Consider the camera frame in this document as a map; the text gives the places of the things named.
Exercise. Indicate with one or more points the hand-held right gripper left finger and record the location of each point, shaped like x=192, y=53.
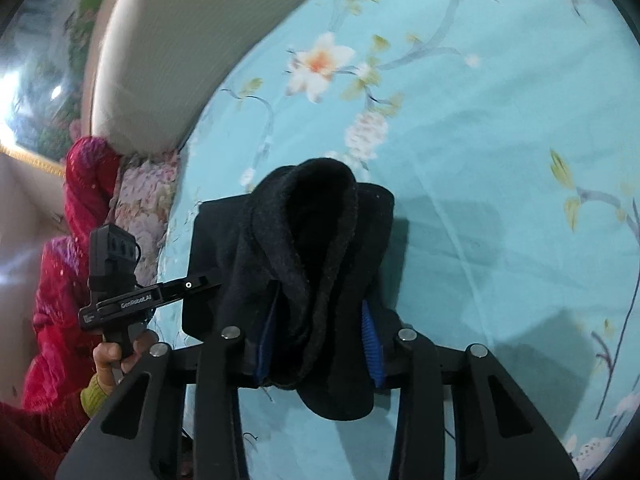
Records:
x=267, y=345

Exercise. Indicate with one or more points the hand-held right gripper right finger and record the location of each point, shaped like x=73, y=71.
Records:
x=372, y=345

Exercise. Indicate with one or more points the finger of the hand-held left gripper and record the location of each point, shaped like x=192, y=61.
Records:
x=190, y=290

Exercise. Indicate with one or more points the black pants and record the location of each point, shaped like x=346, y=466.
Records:
x=310, y=240

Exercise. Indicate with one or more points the person's left hand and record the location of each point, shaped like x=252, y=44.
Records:
x=105, y=360

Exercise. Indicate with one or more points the red sequined garment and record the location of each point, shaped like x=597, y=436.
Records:
x=65, y=280

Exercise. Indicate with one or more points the pink floral quilt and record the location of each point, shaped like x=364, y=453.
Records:
x=142, y=210

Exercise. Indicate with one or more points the grey ribbed upholstered headboard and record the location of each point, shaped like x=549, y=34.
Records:
x=165, y=60

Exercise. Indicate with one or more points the gold framed floral wall picture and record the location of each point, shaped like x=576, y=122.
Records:
x=40, y=85

